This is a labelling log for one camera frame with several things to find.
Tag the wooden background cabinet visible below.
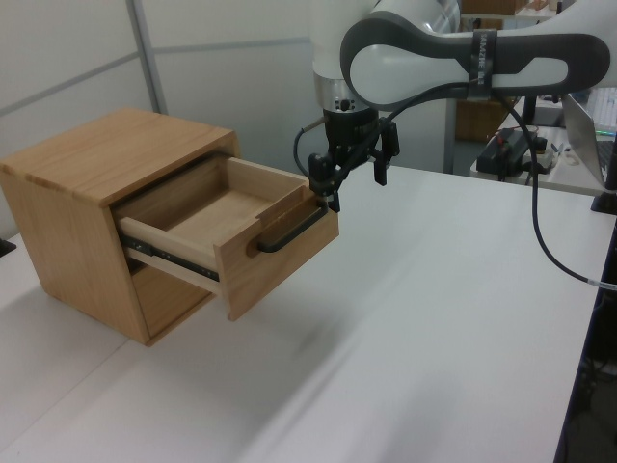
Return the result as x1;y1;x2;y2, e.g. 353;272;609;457
455;14;520;144

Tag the grey partition post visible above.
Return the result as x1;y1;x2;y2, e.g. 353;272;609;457
127;0;168;116

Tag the black power box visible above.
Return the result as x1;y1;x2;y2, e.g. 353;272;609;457
476;128;532;177

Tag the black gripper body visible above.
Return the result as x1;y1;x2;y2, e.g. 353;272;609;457
322;108;383;158

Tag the white emergency stop box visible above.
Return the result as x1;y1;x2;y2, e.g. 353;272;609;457
523;136;558;176

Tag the black velcro cable strap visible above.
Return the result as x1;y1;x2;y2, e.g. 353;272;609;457
465;28;500;100

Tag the white background desk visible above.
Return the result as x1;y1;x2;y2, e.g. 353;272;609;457
469;124;604;198

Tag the wooden two-drawer cabinet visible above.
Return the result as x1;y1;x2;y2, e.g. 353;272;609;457
0;106;240;346

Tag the black drawer handle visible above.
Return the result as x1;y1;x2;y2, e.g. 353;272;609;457
255;204;330;254

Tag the silver laptop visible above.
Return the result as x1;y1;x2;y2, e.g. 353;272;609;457
561;91;617;188

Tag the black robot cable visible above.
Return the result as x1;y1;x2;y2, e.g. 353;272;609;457
293;81;617;293

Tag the wooden drawer with black handle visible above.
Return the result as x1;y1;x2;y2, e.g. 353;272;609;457
119;154;340;322

